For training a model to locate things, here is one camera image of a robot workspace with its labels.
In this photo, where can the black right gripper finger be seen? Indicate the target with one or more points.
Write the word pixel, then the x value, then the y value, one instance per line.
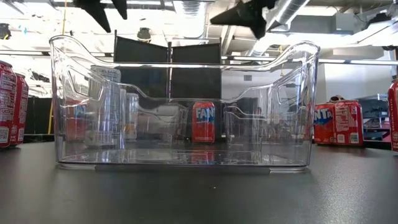
pixel 260 32
pixel 245 15

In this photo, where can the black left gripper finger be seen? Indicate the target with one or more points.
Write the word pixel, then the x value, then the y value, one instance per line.
pixel 96 12
pixel 121 7

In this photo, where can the white Celsius energy can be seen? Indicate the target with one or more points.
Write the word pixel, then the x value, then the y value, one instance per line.
pixel 105 105
pixel 132 116

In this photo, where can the orange Fanta soda can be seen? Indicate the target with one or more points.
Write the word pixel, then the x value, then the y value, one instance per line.
pixel 203 122
pixel 323 123
pixel 76 119

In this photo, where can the black hanging ceiling device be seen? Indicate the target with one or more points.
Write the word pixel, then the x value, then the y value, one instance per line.
pixel 144 33

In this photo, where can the black folding divider screen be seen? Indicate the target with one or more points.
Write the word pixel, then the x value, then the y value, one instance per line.
pixel 140 49

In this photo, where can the black ceiling spotlight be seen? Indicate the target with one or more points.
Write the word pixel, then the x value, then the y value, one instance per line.
pixel 4 31

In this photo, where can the long white light bar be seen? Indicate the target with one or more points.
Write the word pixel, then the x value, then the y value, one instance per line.
pixel 357 61

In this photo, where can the metal shelf rack with equipment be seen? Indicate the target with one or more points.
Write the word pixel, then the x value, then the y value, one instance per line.
pixel 376 118

